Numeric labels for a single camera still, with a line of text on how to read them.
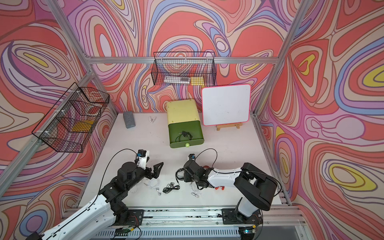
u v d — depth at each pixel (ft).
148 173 2.28
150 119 3.75
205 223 2.41
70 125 2.34
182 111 2.99
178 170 2.90
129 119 3.75
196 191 2.67
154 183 2.77
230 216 2.41
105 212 1.78
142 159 2.21
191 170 2.23
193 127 2.86
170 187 2.71
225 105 3.32
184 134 2.88
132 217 2.42
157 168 2.31
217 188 2.69
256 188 1.47
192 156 2.63
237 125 3.50
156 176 2.32
